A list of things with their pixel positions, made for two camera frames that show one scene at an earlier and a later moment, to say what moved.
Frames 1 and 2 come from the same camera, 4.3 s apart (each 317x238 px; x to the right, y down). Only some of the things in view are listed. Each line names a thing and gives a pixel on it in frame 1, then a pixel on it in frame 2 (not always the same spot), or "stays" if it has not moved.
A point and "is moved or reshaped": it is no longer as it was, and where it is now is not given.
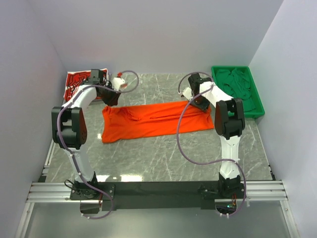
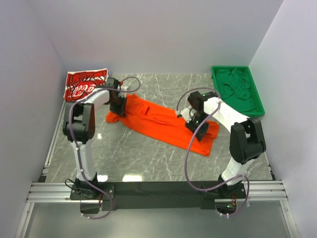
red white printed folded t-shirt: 75,78 stays
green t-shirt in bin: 236,84 stays
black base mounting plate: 156,195 stays
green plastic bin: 237,82 stays
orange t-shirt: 124,120 is moved or reshaped
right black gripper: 201,105 -> 200,131
